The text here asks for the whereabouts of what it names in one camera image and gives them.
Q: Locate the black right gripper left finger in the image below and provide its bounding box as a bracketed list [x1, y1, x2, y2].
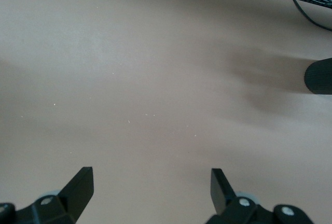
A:
[0, 166, 94, 224]

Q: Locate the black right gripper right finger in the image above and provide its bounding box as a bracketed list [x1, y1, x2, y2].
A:
[204, 168, 316, 224]

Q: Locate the black foam cylinder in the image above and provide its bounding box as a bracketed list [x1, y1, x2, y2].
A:
[303, 57, 332, 95]

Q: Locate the long black looping cable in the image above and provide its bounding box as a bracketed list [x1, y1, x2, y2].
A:
[290, 0, 332, 32]

